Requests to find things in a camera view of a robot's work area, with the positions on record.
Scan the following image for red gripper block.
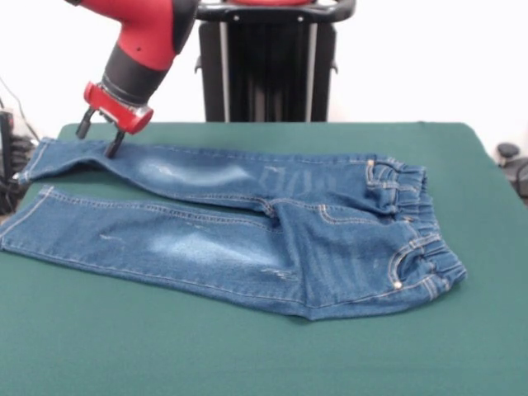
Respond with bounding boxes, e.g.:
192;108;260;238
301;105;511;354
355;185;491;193
76;81;155;159

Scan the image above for blue denim jeans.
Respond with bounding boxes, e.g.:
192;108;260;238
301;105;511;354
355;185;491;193
0;136;469;322

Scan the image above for black electronics box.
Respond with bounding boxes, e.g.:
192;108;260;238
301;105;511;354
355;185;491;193
0;110;16;179

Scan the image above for dark green table cloth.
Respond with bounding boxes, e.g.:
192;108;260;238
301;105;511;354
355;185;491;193
0;121;528;396

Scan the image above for black chair base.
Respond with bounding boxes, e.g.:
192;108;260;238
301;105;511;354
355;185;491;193
497;142;528;205

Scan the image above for black cable bundle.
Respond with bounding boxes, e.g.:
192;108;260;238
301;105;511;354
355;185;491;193
0;134;42;215

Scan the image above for black robot pedestal stand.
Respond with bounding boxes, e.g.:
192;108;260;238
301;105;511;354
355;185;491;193
187;0;358;124

